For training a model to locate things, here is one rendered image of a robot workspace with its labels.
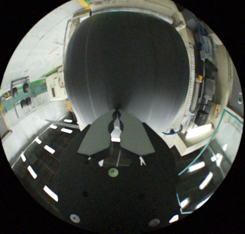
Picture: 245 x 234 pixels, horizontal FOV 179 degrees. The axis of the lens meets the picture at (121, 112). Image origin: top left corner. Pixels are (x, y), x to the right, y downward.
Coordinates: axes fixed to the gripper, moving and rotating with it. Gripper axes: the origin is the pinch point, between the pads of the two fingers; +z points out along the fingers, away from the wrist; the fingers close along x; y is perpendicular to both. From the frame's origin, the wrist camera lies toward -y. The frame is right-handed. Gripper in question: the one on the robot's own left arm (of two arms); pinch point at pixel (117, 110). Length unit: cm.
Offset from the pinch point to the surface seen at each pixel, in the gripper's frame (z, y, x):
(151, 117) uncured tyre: 1.4, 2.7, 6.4
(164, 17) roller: 17.2, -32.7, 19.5
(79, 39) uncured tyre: 2.3, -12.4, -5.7
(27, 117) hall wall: 336, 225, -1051
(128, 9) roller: 17.2, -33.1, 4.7
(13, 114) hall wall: 182, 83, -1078
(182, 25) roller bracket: 13.8, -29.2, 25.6
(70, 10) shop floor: 79, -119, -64
